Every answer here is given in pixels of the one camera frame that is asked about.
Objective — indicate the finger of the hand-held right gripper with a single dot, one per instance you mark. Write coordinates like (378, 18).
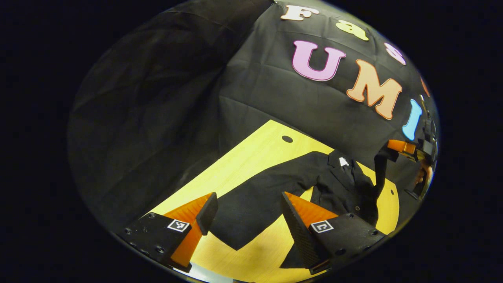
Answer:
(401, 146)

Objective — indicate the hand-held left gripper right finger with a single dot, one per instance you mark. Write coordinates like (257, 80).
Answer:
(298, 232)

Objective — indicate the black button-up garment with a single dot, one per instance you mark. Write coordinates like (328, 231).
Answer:
(255, 196)

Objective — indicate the black backdrop cloth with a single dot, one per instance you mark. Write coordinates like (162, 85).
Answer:
(275, 98)

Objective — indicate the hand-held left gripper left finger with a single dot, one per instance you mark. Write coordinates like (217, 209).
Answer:
(208, 214)

